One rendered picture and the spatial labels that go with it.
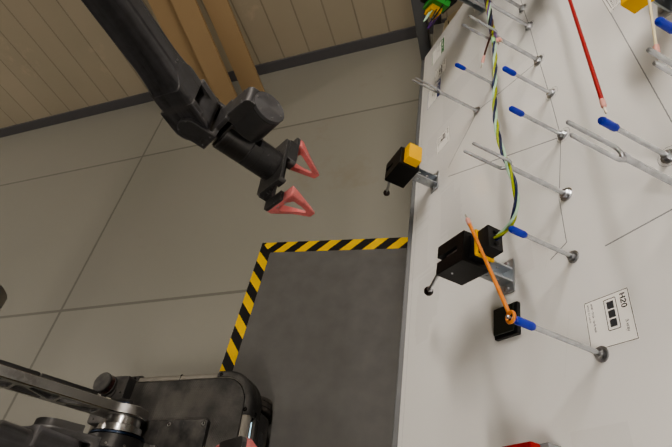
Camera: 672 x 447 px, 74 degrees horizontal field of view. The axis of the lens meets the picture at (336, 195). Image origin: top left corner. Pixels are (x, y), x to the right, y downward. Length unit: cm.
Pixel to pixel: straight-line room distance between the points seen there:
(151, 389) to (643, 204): 164
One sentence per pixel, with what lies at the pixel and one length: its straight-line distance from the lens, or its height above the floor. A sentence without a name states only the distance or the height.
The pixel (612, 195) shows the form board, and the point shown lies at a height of 119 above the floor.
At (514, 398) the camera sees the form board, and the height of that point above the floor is 106.
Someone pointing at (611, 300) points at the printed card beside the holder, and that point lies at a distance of 51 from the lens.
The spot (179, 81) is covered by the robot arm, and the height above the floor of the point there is 133.
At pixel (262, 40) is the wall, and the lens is 349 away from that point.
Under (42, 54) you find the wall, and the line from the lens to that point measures 428.
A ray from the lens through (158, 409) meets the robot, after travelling 179.
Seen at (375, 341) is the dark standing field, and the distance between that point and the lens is 181.
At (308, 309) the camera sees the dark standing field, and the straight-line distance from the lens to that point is 196.
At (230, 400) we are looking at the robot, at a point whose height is 24.
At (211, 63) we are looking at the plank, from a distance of 304.
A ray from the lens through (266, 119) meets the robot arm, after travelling 69.
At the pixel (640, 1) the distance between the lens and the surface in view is 60.
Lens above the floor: 160
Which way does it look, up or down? 44 degrees down
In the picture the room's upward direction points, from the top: 23 degrees counter-clockwise
